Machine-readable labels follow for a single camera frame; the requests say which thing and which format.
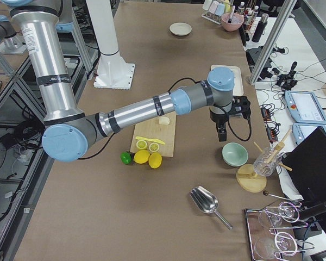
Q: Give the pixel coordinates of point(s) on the cream round plate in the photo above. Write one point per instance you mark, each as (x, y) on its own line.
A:
(180, 29)

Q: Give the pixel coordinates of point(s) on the beige serving tray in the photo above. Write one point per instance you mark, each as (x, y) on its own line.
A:
(238, 86)

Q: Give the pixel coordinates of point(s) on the left whole yellow lemon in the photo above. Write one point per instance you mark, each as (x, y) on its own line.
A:
(141, 156)

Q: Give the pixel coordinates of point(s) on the right whole yellow lemon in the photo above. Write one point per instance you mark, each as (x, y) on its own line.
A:
(155, 160)

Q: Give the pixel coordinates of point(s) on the metal ice scoop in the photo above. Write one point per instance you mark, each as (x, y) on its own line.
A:
(207, 203)

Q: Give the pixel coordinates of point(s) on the green lime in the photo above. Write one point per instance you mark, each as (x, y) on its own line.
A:
(126, 158)

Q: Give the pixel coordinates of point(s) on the lower wine glass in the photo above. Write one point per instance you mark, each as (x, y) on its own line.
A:
(279, 247)

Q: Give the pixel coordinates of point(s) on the upper wine glass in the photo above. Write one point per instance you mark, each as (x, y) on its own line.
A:
(273, 216)

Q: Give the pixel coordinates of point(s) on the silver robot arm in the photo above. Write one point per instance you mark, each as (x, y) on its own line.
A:
(69, 132)

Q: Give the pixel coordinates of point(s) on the aluminium frame post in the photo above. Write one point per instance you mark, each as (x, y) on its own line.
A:
(283, 15)

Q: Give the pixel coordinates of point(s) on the mint green bowl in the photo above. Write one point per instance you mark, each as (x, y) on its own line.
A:
(234, 154)

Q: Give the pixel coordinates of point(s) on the left orange black usb hub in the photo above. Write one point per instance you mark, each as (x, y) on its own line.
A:
(266, 114)

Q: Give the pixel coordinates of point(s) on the yellow plastic knife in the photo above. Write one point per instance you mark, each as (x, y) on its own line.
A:
(151, 140)

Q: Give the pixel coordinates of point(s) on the black thermos bottle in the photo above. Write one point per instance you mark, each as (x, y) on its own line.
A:
(261, 25)

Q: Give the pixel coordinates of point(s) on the clear glass mug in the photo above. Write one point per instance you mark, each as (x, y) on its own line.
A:
(262, 167)

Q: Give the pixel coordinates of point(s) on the black computer monitor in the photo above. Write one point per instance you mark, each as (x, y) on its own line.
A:
(308, 163)

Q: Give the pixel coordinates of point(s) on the lower blue teach pendant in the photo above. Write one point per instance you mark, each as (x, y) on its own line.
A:
(301, 131)

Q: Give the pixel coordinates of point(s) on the wooden mug tree stand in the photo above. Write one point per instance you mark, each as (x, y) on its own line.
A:
(252, 182)

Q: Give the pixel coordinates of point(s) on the orange black usb hub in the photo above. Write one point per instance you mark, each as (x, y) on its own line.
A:
(272, 137)
(266, 114)

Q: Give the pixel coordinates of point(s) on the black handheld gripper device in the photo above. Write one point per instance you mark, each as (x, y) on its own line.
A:
(287, 81)

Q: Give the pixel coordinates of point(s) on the whole yellow lemon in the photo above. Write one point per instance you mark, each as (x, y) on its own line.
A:
(155, 160)
(141, 156)

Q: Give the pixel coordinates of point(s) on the pink bowl with ice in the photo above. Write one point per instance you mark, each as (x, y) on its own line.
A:
(236, 22)

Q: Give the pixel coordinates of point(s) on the upper blue teach pendant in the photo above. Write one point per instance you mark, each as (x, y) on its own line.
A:
(304, 107)

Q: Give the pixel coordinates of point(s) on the wine glass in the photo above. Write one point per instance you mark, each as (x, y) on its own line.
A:
(273, 216)
(279, 247)

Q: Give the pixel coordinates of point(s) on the dark framed glass tray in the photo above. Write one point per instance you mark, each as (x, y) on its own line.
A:
(270, 232)

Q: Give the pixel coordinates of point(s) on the metal muddler in bowl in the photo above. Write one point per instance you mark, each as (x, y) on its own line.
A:
(231, 14)

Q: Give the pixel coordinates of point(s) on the left lemon half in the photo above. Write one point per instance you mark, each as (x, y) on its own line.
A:
(141, 145)

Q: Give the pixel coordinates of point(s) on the white cup rack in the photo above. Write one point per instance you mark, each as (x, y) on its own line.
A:
(213, 10)

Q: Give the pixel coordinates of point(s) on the blue teach pendant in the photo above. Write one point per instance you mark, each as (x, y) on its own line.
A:
(304, 107)
(301, 131)

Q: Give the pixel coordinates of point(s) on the wooden cutting board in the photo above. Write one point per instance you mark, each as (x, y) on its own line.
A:
(152, 129)

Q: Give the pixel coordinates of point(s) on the white steamed bun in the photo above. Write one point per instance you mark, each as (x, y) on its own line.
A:
(163, 120)

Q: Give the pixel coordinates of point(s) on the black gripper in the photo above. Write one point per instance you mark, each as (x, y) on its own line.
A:
(217, 117)

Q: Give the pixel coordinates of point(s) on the right orange black usb hub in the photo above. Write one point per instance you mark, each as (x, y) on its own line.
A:
(272, 137)

